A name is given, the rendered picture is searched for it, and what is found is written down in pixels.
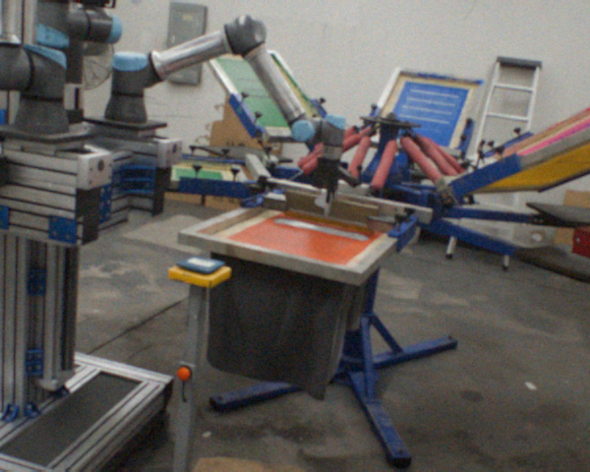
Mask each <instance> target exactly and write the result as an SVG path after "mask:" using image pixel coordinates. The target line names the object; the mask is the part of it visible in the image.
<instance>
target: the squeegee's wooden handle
mask: <svg viewBox="0 0 590 472"><path fill-rule="evenodd" d="M320 197H321V196H316V195H311V194H306V193H301V192H299V191H296V190H290V189H287V190H286V191H285V198H284V200H286V201H287V204H286V210H290V209H291V208H293V209H298V210H302V211H306V212H311V213H316V214H321V215H325V209H324V208H323V207H320V206H317V205H316V204H315V200H316V199H318V198H320ZM379 210H380V208H379V207H377V206H368V205H363V204H358V203H352V202H347V201H342V200H337V199H331V203H330V211H329V214H328V215H327V216H331V217H336V218H341V219H347V220H352V221H357V222H362V223H367V225H368V216H373V217H378V216H379Z"/></svg>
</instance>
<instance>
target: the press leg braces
mask: <svg viewBox="0 0 590 472"><path fill-rule="evenodd" d="M359 326H360V334H361V343H362V353H363V364H364V375H365V388H366V390H361V393H362V395H363V397H364V399H365V400H366V402H367V403H381V402H380V400H379V398H378V397H377V395H376V385H375V373H374V363H373V352H372V343H371V336H370V327H369V319H368V318H361V321H360V324H359ZM373 327H374V328H375V329H376V330H377V332H378V333H379V334H380V336H381V337H382V338H383V340H384V341H385V342H386V343H387V345H388V346H389V347H390V349H389V350H386V352H388V353H390V354H391V355H393V356H398V355H402V354H406V353H408V351H406V350H404V349H402V348H401V347H400V346H399V344H398V343H397V342H396V340H395V339H394V338H393V336H392V335H391V334H390V332H389V331H388V330H387V328H386V327H385V326H384V324H383V323H382V322H381V320H380V319H379V318H378V316H377V315H376V314H375V319H374V323H373Z"/></svg>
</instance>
